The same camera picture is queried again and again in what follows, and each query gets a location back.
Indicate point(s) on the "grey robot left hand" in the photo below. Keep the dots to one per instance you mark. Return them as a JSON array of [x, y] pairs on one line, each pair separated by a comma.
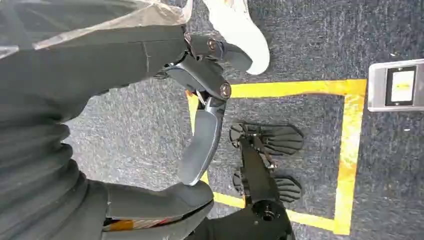
[[99, 66]]

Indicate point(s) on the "ribbed grey left arm sleeve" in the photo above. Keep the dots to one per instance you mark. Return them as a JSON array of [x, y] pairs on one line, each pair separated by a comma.
[[33, 182]]

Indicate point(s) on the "black robot foot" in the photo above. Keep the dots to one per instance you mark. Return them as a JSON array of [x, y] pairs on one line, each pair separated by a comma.
[[288, 188], [281, 139]]

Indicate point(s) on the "yellow floor tape square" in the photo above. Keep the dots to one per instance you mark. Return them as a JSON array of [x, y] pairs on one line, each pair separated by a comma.
[[351, 149]]

